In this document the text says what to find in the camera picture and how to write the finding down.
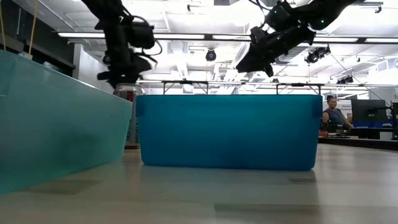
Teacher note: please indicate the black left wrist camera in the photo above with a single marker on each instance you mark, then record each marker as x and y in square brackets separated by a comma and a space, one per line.
[141, 34]

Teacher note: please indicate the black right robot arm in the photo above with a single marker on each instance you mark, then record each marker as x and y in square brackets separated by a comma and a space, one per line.
[329, 12]

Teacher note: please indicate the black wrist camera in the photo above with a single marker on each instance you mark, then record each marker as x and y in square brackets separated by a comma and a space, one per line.
[258, 35]
[141, 34]

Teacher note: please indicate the black ceiling track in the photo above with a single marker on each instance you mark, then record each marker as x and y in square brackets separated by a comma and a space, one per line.
[370, 3]

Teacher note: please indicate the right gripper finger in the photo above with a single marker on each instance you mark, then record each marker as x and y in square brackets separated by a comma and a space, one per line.
[270, 70]
[253, 63]

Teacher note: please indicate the teal green plastic bin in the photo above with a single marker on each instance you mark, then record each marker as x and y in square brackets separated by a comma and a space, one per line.
[56, 130]

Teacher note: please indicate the large black monitor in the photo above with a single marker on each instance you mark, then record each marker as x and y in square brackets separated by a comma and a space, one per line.
[368, 112]

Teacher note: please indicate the blue plastic bin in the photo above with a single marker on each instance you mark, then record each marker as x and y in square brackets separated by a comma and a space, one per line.
[230, 133]

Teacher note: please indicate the black rail with light strips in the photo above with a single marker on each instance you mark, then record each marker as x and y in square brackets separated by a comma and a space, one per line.
[208, 36]

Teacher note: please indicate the white printed sign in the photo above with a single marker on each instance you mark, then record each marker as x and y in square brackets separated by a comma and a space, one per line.
[346, 107]

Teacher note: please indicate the black ceiling spotlight cluster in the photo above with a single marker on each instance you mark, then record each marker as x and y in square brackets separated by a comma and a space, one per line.
[315, 56]

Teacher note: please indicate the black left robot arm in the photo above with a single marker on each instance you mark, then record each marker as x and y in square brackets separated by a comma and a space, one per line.
[109, 18]

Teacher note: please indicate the thin rail with light strips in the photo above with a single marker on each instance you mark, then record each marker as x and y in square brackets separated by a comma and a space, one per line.
[152, 81]

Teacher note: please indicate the black bracket frame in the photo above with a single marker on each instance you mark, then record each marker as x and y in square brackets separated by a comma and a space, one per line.
[298, 84]
[186, 82]

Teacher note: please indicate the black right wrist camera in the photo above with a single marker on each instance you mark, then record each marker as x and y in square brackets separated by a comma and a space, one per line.
[258, 35]

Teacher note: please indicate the black desk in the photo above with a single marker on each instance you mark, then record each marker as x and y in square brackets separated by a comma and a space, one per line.
[373, 133]

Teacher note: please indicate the silver drink can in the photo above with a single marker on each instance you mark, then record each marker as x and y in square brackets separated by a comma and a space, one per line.
[130, 92]

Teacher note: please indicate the silver ventilation duct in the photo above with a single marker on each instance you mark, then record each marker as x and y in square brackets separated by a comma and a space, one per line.
[295, 59]

